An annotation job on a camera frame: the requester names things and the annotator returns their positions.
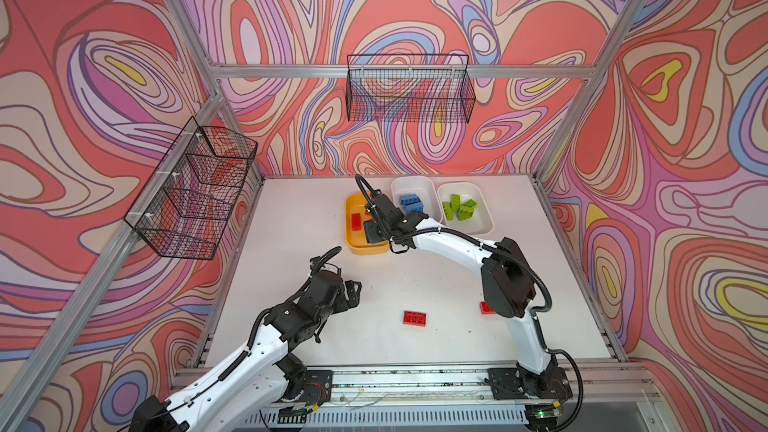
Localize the red lego brick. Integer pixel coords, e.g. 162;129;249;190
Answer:
350;213;362;232
403;311;427;327
480;302;494;315

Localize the blue lego brick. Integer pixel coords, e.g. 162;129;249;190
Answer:
406;203;424;213
399;194;421;207

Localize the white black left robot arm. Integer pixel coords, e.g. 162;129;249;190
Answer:
123;270;362;431

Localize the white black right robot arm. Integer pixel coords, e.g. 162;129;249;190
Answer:
362;189;558;381

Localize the yellow plastic bin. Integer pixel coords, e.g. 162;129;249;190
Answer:
345;192;388;256

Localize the white middle plastic bin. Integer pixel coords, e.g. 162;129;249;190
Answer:
391;176;444;222

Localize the white plastic bin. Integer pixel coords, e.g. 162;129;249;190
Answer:
437;182;494;236
391;176;444;222

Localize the white right plastic bin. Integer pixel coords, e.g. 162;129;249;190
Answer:
437;182;494;236

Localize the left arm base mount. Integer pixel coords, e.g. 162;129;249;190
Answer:
278;369;334;420

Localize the aluminium rail at front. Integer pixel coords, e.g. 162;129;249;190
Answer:
167;362;655;430

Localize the black wire basket back wall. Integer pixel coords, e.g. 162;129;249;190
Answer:
345;52;476;124

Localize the black wire basket wall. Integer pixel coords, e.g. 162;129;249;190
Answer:
123;118;258;261
345;52;476;124

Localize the black wire basket left wall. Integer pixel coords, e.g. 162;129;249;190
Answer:
123;118;258;261

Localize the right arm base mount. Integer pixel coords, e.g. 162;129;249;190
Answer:
485;356;573;402

